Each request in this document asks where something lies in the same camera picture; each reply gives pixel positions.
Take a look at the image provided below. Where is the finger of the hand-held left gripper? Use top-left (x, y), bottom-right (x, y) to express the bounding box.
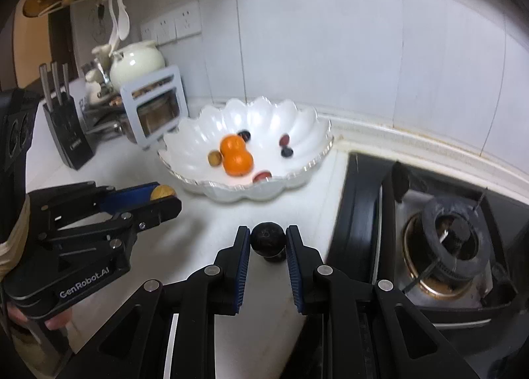
top-left (27, 181), bottom-right (160, 223)
top-left (38, 196), bottom-right (183, 266)

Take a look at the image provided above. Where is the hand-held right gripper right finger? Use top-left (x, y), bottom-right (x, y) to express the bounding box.
top-left (286, 225), bottom-right (476, 379)

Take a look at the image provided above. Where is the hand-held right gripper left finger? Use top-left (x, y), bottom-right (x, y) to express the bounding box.
top-left (66, 225), bottom-right (252, 379)

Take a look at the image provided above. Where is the small tan longan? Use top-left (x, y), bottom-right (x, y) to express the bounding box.
top-left (150, 184), bottom-right (177, 199)

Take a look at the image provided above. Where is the large dark plum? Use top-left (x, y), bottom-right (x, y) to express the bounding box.
top-left (251, 222), bottom-right (287, 258)

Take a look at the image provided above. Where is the orange mandarin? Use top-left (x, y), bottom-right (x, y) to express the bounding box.
top-left (220, 135), bottom-right (246, 156)
top-left (223, 151), bottom-right (254, 177)

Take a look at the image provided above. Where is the white scalloped bowl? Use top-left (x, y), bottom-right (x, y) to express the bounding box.
top-left (158, 97), bottom-right (335, 203)

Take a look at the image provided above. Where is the person's left hand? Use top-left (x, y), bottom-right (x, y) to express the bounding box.
top-left (6, 302), bottom-right (77, 332)

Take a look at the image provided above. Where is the black knife block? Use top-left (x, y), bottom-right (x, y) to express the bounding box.
top-left (43, 100), bottom-right (94, 171)

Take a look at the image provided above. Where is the black gas stove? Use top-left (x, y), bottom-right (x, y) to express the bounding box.
top-left (326, 151), bottom-right (529, 379)

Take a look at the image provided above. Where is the glass spice jar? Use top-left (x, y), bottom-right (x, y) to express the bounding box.
top-left (136, 92), bottom-right (183, 136)

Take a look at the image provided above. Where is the white jar rack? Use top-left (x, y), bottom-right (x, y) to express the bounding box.
top-left (120, 65), bottom-right (189, 150)

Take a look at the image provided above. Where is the cream ceramic teapot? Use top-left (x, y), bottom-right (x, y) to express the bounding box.
top-left (109, 41), bottom-right (166, 90)

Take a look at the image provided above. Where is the small white jug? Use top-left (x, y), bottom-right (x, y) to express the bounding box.
top-left (92, 44), bottom-right (115, 70)

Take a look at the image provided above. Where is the round stove burner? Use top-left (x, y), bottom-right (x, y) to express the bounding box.
top-left (403, 193), bottom-right (493, 298)

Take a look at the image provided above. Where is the white plastic spoon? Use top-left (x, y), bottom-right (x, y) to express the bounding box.
top-left (114, 0), bottom-right (131, 39)
top-left (108, 0), bottom-right (120, 50)

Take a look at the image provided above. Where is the steel-handled knife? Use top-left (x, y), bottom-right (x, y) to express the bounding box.
top-left (39, 64), bottom-right (53, 109)
top-left (62, 63), bottom-right (72, 104)
top-left (50, 62), bottom-right (62, 106)

